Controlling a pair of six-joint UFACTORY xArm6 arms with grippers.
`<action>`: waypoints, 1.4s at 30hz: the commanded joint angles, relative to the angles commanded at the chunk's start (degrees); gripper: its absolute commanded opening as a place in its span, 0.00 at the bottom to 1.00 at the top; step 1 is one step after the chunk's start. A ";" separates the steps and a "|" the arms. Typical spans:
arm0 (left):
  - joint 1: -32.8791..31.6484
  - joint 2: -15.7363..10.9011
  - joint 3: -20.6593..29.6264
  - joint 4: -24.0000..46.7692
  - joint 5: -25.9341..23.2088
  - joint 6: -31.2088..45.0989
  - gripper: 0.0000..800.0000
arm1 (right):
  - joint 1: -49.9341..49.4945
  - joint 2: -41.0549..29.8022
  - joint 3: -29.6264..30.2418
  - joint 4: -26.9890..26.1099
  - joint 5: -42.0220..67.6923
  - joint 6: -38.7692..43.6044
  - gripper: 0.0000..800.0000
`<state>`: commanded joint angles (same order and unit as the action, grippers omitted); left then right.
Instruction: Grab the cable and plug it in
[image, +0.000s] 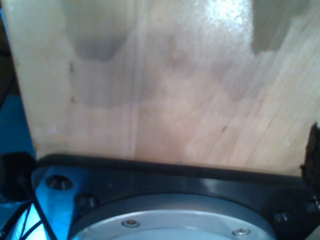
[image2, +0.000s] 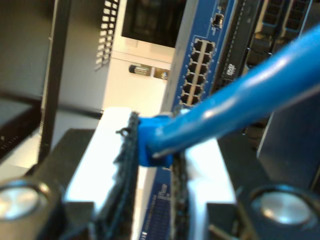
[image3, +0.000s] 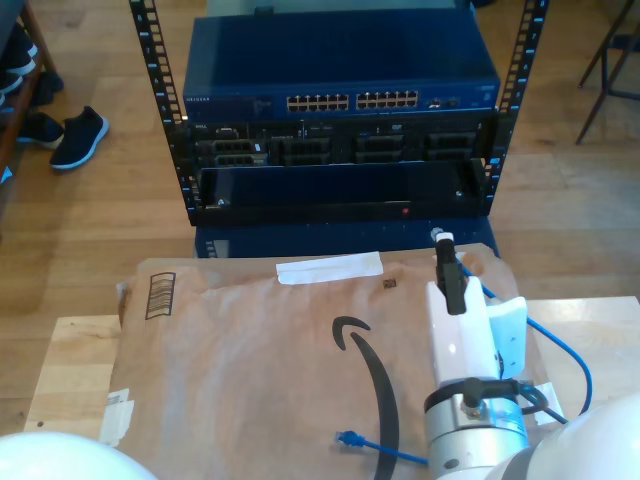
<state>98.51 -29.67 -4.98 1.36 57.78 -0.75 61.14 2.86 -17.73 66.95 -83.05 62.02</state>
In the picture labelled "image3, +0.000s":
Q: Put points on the wooden shoe rack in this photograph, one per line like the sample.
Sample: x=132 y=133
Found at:
x=39 y=35

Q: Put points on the blue network switch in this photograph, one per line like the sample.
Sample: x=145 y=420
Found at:
x=340 y=60

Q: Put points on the dark metal chair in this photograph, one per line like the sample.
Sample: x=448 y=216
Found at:
x=606 y=70

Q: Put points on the dark sneaker white sole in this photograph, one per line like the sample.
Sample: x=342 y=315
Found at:
x=42 y=131
x=20 y=50
x=80 y=137

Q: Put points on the brown paper mailer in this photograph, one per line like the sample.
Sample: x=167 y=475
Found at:
x=250 y=390

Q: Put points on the dark blue base box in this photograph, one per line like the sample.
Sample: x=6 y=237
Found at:
x=325 y=240

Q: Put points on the black server rack frame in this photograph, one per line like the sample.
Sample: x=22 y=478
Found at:
x=150 y=60

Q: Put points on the black rack server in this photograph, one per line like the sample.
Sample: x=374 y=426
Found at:
x=325 y=150

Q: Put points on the grey flat panel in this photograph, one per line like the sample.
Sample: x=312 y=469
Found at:
x=325 y=7

